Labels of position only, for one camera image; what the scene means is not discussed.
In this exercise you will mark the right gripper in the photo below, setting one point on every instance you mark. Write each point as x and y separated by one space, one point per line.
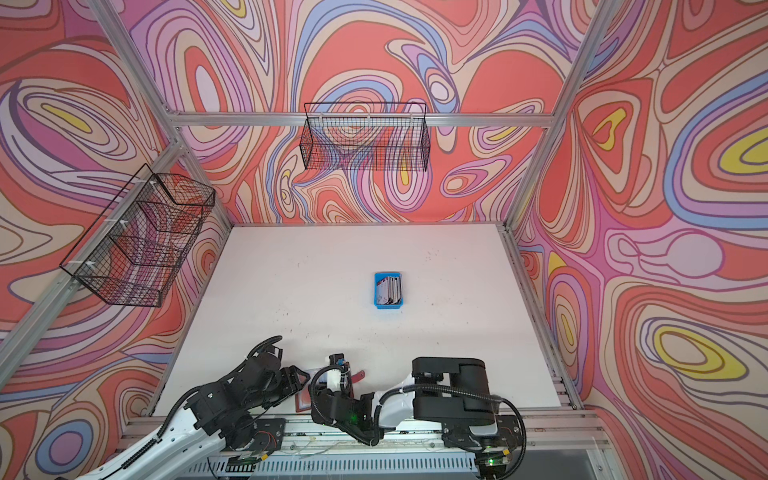
319 391

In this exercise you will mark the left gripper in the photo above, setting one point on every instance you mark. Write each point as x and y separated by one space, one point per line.
292 383

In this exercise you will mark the red leather card holder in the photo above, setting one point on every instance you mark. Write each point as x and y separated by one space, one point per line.
302 399

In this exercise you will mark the blue plastic tray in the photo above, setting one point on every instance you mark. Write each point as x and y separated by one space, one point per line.
377 277

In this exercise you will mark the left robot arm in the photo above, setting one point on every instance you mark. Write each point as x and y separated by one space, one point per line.
210 418

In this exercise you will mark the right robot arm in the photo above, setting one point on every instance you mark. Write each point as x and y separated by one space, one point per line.
449 391

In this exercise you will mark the stack of cards in tray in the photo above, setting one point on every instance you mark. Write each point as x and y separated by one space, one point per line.
388 290

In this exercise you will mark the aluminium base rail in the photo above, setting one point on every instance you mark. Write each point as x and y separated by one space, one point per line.
555 443

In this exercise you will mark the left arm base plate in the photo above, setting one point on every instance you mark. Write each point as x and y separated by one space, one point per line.
259 435

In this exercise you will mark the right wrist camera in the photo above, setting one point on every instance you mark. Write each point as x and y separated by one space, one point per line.
340 378

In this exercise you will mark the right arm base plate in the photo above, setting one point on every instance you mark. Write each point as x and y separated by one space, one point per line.
505 433

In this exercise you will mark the black wire basket left wall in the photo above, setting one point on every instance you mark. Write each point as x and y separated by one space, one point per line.
132 253

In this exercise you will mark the black wire basket wall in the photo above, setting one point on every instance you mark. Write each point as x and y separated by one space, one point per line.
132 253
365 136

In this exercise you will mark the black wire basket back wall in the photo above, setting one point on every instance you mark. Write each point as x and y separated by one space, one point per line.
365 136

